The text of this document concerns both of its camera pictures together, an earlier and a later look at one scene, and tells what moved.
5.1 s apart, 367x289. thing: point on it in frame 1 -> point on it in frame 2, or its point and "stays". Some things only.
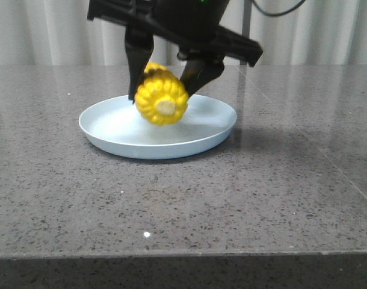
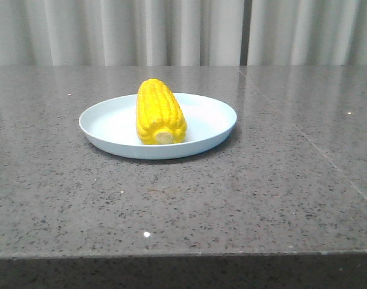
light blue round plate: x=115 y=126 stays
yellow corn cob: x=160 y=97 -> x=159 y=118
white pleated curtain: x=59 y=32 stays
